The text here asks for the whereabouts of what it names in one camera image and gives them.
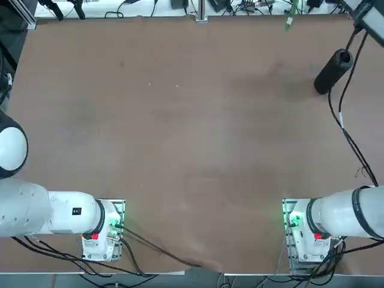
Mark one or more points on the red tulip bouquet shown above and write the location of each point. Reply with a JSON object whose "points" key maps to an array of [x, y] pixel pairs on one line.
{"points": [[291, 18]]}

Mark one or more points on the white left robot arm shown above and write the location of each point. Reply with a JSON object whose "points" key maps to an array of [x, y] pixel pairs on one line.
{"points": [[30, 210]]}

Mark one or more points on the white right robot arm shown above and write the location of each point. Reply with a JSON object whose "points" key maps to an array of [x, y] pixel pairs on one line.
{"points": [[336, 216]]}

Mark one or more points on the black ribbed vase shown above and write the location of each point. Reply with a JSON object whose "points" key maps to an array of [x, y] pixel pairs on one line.
{"points": [[328, 75]]}

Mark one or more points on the long black power adapter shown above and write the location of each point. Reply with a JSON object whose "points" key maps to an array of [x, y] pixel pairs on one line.
{"points": [[178, 3]]}

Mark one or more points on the large finned black adapter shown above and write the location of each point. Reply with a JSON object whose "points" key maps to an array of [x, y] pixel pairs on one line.
{"points": [[219, 4]]}

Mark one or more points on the small black power brick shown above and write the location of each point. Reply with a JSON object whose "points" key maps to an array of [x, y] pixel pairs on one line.
{"points": [[315, 3]]}

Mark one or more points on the aluminium corner rail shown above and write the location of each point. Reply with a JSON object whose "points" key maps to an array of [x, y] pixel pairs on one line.
{"points": [[24, 16]]}

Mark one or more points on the aluminium profile post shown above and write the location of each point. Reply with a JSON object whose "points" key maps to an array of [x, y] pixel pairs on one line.
{"points": [[201, 12]]}

